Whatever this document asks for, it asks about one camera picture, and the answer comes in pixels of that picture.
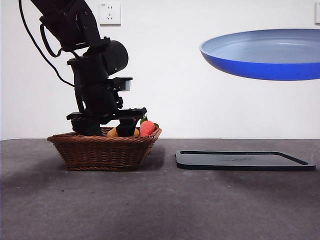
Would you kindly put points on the blue round pan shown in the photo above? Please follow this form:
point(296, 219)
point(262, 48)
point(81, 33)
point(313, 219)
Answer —
point(262, 67)

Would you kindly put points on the white wall power socket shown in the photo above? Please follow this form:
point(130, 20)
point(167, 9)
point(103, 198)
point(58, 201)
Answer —
point(110, 14)

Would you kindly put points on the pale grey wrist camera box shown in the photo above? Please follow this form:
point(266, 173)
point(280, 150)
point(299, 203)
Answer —
point(126, 84)

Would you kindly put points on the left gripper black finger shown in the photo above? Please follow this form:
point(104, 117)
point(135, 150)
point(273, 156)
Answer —
point(87, 128)
point(127, 128)

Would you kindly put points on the black flat cooktop slab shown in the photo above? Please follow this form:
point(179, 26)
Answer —
point(237, 161)

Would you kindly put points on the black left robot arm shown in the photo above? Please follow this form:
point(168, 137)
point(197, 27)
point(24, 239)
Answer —
point(82, 27)

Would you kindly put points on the brown wicker basket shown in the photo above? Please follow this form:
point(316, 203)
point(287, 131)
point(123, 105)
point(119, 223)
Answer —
point(100, 155)

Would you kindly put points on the white wall plate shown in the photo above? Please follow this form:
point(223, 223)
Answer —
point(317, 13)

